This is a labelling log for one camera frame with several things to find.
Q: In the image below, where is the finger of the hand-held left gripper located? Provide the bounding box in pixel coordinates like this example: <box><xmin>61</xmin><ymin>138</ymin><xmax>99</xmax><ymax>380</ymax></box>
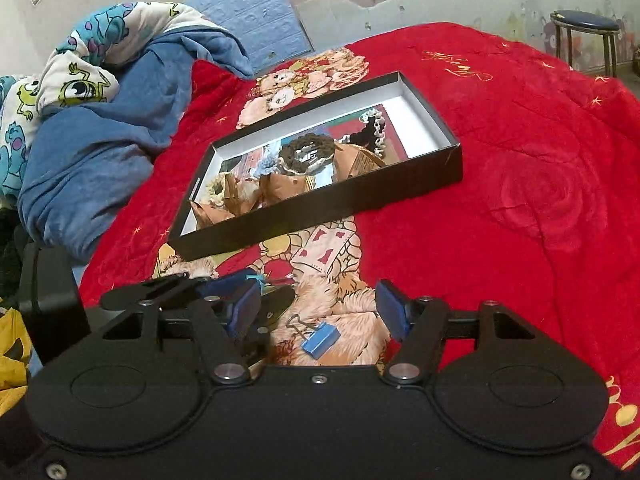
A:
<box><xmin>100</xmin><ymin>271</ymin><xmax>261</xmax><ymax>312</ymax></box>
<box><xmin>242</xmin><ymin>287</ymin><xmax>296</xmax><ymax>361</ymax></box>

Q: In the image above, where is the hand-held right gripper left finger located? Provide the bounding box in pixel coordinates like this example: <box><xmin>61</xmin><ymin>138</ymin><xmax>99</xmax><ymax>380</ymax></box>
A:
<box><xmin>102</xmin><ymin>285</ymin><xmax>263</xmax><ymax>386</ymax></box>

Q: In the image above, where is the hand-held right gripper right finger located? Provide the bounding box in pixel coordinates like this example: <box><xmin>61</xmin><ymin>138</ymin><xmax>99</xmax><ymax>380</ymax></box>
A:
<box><xmin>376</xmin><ymin>280</ymin><xmax>543</xmax><ymax>388</ymax></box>

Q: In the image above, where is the blue binder clip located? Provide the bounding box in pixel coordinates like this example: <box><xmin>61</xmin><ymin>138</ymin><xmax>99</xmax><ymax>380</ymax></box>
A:
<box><xmin>287</xmin><ymin>312</ymin><xmax>341</xmax><ymax>359</ymax></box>

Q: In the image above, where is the black cardboard box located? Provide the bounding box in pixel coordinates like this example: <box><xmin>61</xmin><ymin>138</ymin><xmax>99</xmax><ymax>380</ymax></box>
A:
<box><xmin>167</xmin><ymin>71</ymin><xmax>463</xmax><ymax>262</ymax></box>

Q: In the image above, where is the brown and white scrunchie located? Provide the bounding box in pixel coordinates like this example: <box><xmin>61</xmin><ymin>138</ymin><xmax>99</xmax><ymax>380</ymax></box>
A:
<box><xmin>277</xmin><ymin>132</ymin><xmax>337</xmax><ymax>177</ymax></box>

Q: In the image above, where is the black and white scrunchie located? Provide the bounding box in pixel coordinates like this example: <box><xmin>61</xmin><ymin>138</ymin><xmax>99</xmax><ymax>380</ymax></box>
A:
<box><xmin>357</xmin><ymin>107</ymin><xmax>387</xmax><ymax>158</ymax></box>

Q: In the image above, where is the yellow printed cloth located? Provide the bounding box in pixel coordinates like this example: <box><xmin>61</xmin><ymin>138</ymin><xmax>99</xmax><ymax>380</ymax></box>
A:
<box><xmin>0</xmin><ymin>307</ymin><xmax>32</xmax><ymax>403</ymax></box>

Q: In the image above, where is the picture cover book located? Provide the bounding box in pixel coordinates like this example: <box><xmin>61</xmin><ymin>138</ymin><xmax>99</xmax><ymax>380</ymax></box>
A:
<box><xmin>220</xmin><ymin>104</ymin><xmax>401</xmax><ymax>186</ymax></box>

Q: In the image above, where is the blue blanket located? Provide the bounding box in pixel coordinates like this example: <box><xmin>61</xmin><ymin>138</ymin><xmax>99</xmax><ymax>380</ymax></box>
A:
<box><xmin>17</xmin><ymin>27</ymin><xmax>253</xmax><ymax>266</ymax></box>

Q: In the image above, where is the red rose quilt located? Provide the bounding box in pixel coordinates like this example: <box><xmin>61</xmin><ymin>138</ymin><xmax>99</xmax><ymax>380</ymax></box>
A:
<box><xmin>80</xmin><ymin>22</ymin><xmax>640</xmax><ymax>471</ymax></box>

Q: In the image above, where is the cartoon monster printed blanket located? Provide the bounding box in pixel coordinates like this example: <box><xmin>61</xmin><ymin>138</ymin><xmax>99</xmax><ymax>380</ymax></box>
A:
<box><xmin>0</xmin><ymin>2</ymin><xmax>211</xmax><ymax>201</ymax></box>

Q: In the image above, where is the blue cushioned metal stool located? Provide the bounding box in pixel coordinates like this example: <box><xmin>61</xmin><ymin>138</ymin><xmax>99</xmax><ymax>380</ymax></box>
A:
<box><xmin>550</xmin><ymin>10</ymin><xmax>622</xmax><ymax>78</ymax></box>

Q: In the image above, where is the blue foam wall panel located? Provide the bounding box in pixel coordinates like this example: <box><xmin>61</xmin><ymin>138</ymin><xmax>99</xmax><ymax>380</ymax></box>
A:
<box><xmin>187</xmin><ymin>0</ymin><xmax>316</xmax><ymax>63</ymax></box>

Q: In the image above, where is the cartoon bear wall border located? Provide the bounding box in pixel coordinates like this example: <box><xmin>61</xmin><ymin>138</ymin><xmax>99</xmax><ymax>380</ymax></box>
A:
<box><xmin>500</xmin><ymin>0</ymin><xmax>640</xmax><ymax>72</ymax></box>

